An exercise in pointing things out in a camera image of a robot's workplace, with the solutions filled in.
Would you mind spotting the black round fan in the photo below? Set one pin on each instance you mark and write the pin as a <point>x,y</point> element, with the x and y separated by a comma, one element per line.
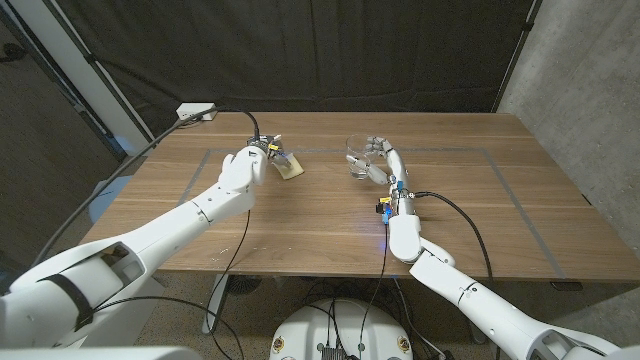
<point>242,285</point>

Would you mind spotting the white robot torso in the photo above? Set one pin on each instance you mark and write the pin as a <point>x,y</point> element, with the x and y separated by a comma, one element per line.
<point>370,330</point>

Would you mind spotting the grey table leg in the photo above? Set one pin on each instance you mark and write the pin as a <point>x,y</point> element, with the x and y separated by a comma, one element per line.
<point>477,334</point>

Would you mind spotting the white pillar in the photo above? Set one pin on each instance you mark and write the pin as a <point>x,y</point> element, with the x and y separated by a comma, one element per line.
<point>70,60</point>

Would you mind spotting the clear glass cup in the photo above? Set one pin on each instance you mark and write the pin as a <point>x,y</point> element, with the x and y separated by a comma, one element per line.
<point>357,145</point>

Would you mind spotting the yellow sponge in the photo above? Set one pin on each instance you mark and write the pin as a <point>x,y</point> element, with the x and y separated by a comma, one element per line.
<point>293,171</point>

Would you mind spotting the white power strip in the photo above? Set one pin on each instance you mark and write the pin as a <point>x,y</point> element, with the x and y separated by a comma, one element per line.
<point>196,107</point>

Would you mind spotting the white table leg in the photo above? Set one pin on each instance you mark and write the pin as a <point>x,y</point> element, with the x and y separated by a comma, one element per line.
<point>216,300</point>

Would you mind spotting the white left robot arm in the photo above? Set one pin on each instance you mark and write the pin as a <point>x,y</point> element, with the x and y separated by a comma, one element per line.
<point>175,225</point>

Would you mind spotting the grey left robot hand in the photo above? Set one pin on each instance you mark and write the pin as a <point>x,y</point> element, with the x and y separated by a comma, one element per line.
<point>272,147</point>

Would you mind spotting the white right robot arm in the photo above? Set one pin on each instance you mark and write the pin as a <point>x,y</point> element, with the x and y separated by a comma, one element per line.
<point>475,300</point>

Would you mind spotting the black backdrop curtain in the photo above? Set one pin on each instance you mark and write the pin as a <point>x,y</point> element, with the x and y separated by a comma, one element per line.
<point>325,55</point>

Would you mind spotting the black backdrop stand pole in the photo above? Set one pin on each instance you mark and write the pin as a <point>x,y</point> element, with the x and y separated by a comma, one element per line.
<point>90,57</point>
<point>522,37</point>

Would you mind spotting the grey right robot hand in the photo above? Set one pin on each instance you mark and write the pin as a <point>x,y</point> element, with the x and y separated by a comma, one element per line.
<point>399,175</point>

